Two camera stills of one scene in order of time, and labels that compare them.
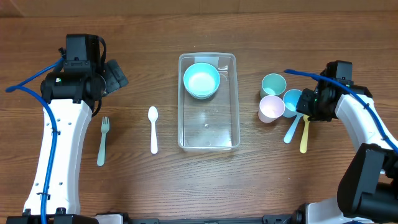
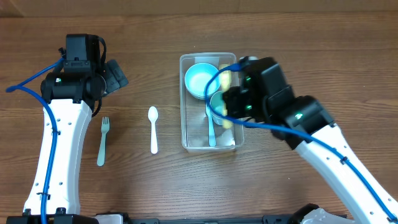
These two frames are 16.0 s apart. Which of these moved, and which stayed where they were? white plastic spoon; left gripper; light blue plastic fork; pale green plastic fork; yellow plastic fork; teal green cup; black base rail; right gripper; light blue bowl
Moved: yellow plastic fork; teal green cup; light blue plastic fork; right gripper
Stayed: left gripper; light blue bowl; pale green plastic fork; white plastic spoon; black base rail
